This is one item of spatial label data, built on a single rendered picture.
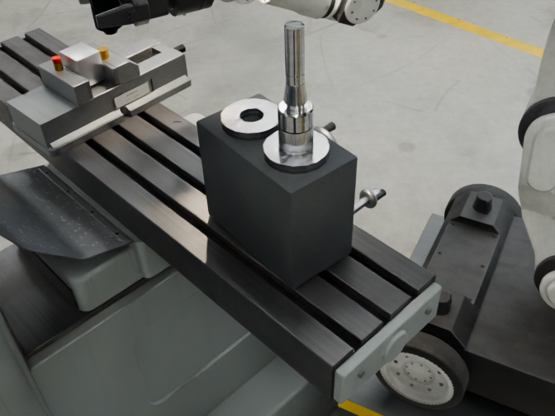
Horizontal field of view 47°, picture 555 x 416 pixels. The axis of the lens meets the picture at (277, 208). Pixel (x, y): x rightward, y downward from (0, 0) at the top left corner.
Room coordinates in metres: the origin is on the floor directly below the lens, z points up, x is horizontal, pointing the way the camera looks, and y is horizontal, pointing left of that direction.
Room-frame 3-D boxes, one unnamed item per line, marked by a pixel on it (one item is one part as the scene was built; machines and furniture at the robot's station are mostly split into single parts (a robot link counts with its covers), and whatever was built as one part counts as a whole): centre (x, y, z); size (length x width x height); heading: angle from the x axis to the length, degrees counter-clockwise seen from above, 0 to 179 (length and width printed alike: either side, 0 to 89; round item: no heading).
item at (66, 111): (1.15, 0.34, 1.02); 0.35 x 0.15 x 0.11; 135
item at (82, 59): (1.13, 0.37, 1.07); 0.06 x 0.05 x 0.06; 45
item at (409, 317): (1.01, 0.26, 0.92); 1.24 x 0.23 x 0.08; 43
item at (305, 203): (0.75, 0.00, 1.06); 0.22 x 0.12 x 0.20; 37
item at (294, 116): (0.71, -0.03, 1.22); 0.05 x 0.05 x 0.01
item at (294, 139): (0.71, -0.03, 1.19); 0.05 x 0.05 x 0.06
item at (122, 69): (1.16, 0.33, 1.05); 0.12 x 0.06 x 0.04; 45
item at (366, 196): (1.28, -0.21, 0.54); 0.22 x 0.06 x 0.06; 133
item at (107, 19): (0.97, 0.24, 1.23); 0.06 x 0.02 x 0.03; 118
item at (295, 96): (0.71, -0.03, 1.28); 0.03 x 0.03 x 0.11
